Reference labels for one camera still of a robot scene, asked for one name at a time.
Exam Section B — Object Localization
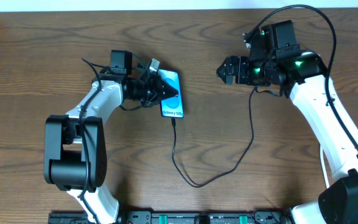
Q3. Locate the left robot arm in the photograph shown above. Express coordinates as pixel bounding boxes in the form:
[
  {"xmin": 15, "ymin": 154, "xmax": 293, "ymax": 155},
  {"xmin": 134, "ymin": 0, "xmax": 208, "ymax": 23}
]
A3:
[{"xmin": 44, "ymin": 50, "xmax": 183, "ymax": 223}]

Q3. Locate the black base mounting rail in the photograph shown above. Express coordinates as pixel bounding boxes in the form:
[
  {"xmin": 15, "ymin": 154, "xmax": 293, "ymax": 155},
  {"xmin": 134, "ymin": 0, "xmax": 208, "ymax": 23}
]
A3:
[{"xmin": 47, "ymin": 209, "xmax": 294, "ymax": 224}]

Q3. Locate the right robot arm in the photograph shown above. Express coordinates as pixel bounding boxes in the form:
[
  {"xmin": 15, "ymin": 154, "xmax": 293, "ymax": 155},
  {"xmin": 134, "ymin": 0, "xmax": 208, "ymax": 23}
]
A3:
[{"xmin": 216, "ymin": 20, "xmax": 358, "ymax": 223}]

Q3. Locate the blue Galaxy smartphone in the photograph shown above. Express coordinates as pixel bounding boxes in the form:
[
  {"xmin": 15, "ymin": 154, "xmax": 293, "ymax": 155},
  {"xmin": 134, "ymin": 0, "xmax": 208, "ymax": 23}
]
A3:
[{"xmin": 158, "ymin": 69, "xmax": 184, "ymax": 118}]

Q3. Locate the white power strip cord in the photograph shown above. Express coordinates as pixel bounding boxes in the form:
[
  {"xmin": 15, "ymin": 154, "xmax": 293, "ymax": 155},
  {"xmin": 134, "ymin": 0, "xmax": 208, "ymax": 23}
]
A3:
[{"xmin": 319, "ymin": 145, "xmax": 331, "ymax": 189}]

